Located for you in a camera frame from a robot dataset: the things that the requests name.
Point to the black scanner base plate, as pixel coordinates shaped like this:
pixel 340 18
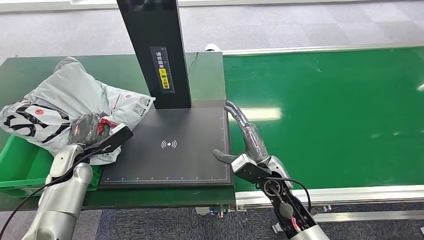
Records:
pixel 185 159

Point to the black scanner column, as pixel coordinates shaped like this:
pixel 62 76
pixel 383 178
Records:
pixel 155 30

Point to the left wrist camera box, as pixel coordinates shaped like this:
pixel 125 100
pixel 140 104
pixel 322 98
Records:
pixel 114 139

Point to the white courier bag black logo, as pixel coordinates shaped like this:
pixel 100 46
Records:
pixel 66 92

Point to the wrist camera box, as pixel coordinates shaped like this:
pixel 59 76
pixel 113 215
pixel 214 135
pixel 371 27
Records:
pixel 114 139
pixel 248 169

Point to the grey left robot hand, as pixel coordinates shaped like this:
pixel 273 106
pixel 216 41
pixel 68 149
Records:
pixel 84 129

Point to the green plastic crate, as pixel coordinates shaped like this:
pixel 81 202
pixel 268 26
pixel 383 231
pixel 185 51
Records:
pixel 20 165

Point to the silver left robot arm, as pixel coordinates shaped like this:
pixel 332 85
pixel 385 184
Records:
pixel 63 198

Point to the wide aluminium conveyor rail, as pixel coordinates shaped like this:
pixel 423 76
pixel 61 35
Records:
pixel 364 194

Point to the metal conveyor mounting brackets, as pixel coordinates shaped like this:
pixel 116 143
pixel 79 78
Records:
pixel 220 211

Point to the low aluminium frame bar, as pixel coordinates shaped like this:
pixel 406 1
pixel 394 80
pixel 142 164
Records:
pixel 371 216

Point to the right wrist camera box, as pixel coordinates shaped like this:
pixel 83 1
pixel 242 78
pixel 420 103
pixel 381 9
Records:
pixel 248 169

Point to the green conveyor belt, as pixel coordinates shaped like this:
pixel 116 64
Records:
pixel 348 99

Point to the thin aluminium conveyor rail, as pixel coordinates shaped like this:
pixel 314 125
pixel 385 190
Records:
pixel 314 48

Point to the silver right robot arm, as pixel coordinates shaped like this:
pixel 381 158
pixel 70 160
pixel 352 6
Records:
pixel 288 212

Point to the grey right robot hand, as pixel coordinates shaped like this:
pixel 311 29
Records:
pixel 253 142

